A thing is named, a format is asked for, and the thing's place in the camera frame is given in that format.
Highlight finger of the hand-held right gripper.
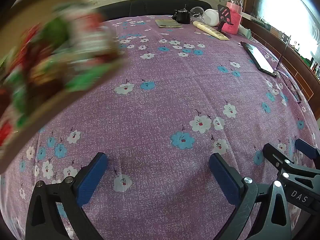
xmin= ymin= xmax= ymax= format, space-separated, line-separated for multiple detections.
xmin=262 ymin=143 xmax=320 ymax=180
xmin=294 ymin=138 xmax=320 ymax=160

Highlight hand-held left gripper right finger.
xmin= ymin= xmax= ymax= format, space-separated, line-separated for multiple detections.
xmin=209 ymin=152 xmax=293 ymax=240

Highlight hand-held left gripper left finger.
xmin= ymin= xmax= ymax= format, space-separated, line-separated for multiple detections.
xmin=25 ymin=152 xmax=109 ymax=240

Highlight pile of assorted snack packets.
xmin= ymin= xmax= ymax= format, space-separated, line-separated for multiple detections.
xmin=0 ymin=2 xmax=122 ymax=147

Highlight wooden window ledge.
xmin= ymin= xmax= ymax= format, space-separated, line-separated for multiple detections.
xmin=241 ymin=10 xmax=320 ymax=120

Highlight eyeglasses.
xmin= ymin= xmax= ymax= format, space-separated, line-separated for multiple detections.
xmin=274 ymin=36 xmax=303 ymax=103

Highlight black smartphone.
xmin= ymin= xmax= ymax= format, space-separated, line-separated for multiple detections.
xmin=240 ymin=41 xmax=277 ymax=78

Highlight purple floral tablecloth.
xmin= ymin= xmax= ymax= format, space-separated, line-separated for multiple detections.
xmin=0 ymin=14 xmax=320 ymax=240

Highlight pale green cup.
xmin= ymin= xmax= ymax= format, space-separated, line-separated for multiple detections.
xmin=239 ymin=26 xmax=253 ymax=40

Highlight cream-coloured tube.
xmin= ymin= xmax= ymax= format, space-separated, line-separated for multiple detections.
xmin=192 ymin=21 xmax=230 ymax=41

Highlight pink bottle with knit sleeve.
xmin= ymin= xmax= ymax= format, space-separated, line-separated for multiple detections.
xmin=221 ymin=0 xmax=243 ymax=35

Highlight window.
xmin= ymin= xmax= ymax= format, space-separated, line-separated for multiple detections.
xmin=250 ymin=0 xmax=320 ymax=64

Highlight black phone stand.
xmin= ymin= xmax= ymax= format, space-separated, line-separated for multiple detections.
xmin=217 ymin=4 xmax=234 ymax=33

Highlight white plastic jar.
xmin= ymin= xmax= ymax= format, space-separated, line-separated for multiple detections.
xmin=202 ymin=9 xmax=222 ymax=27

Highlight clear glass cup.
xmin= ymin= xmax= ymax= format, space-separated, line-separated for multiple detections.
xmin=190 ymin=6 xmax=207 ymax=20

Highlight green booklet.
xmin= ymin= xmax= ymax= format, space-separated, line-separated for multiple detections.
xmin=155 ymin=19 xmax=183 ymax=29

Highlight black sofa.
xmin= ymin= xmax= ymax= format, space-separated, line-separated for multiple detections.
xmin=91 ymin=0 xmax=213 ymax=22

